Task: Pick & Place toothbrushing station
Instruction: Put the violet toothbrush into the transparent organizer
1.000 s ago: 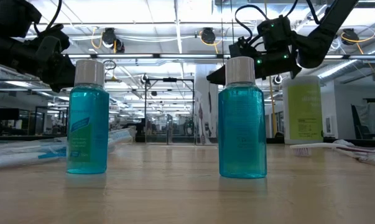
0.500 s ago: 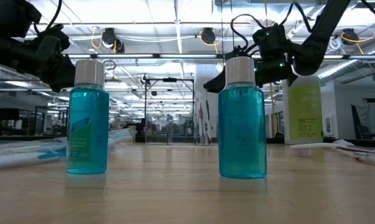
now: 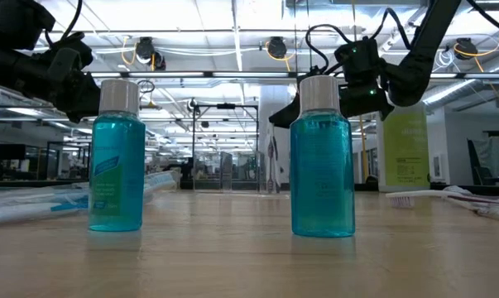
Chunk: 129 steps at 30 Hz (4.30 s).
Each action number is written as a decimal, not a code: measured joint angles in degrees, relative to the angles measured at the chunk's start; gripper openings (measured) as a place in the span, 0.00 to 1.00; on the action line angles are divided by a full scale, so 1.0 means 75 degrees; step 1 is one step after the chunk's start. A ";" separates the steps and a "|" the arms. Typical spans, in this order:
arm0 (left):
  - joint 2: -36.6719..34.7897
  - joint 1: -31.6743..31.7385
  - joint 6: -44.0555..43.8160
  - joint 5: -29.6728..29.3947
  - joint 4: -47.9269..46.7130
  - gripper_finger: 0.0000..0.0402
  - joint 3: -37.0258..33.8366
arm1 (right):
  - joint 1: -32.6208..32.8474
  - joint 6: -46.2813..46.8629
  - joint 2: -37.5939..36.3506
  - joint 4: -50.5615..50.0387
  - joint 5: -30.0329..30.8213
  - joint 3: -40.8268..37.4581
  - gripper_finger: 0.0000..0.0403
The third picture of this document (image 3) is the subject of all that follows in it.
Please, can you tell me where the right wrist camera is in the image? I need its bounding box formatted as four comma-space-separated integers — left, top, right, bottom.
334, 36, 382, 86

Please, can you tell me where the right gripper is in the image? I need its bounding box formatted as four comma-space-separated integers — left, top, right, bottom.
268, 80, 396, 129

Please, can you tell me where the clear acrylic organizer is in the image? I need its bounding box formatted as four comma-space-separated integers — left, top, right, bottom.
193, 151, 291, 194

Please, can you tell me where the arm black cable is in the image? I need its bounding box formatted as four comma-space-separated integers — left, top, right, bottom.
45, 0, 84, 46
305, 7, 414, 75

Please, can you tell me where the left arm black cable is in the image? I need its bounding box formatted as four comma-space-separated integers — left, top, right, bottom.
45, 0, 84, 46

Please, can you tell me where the black monitor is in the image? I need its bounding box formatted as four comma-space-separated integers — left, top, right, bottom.
0, 143, 26, 161

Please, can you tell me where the yellow hanging cable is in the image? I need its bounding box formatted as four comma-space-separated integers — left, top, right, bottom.
350, 0, 370, 183

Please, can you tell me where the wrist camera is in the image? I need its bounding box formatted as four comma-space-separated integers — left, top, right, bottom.
334, 36, 382, 86
46, 31, 96, 82

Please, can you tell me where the white wall sign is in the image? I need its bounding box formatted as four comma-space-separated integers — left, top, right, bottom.
433, 153, 446, 180

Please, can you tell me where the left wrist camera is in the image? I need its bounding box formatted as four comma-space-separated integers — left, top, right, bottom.
46, 31, 96, 82

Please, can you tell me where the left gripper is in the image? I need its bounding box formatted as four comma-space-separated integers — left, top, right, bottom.
21, 49, 102, 124

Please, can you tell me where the hanging black cable loop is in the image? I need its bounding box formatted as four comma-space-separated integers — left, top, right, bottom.
136, 79, 156, 95

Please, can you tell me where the white wipes canister green label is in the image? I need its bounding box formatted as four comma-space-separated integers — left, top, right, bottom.
375, 103, 431, 194

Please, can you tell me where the white toothbrush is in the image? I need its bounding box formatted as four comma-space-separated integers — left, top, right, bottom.
384, 189, 499, 209

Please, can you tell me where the black background frame stand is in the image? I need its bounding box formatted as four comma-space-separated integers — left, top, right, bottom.
192, 103, 259, 192

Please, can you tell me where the blue mouthwash bottle white cap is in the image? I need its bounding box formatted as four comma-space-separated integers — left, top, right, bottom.
87, 78, 146, 233
289, 75, 357, 239

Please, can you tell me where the black aluminium table frame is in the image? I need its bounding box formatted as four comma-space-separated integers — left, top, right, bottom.
0, 177, 499, 196

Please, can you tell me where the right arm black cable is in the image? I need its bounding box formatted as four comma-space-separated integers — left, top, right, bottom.
305, 7, 414, 75

